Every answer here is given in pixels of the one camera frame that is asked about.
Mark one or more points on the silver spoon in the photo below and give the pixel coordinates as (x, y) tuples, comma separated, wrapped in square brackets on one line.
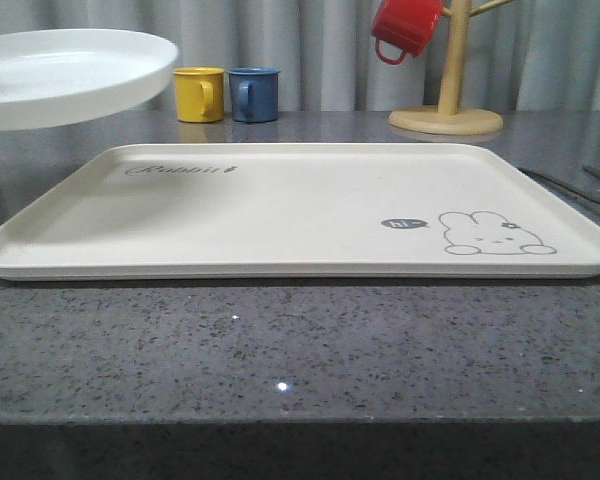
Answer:
[(560, 185)]

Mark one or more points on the white round plate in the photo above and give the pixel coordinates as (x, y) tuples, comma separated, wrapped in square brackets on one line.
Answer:
[(58, 77)]

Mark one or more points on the cream rabbit serving tray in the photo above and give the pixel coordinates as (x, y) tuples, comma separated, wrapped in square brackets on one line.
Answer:
[(274, 210)]

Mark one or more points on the blue enamel mug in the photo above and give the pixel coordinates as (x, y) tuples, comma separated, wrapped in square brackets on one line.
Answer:
[(254, 94)]

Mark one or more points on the yellow enamel mug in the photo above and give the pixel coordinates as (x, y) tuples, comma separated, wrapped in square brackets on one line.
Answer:
[(199, 94)]

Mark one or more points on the wooden mug tree stand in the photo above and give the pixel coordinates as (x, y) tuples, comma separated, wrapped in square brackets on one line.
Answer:
[(448, 117)]

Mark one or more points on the red enamel mug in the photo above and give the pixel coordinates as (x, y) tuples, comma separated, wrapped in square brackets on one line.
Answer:
[(408, 25)]

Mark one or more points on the grey curtain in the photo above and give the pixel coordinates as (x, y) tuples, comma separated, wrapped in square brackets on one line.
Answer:
[(524, 55)]

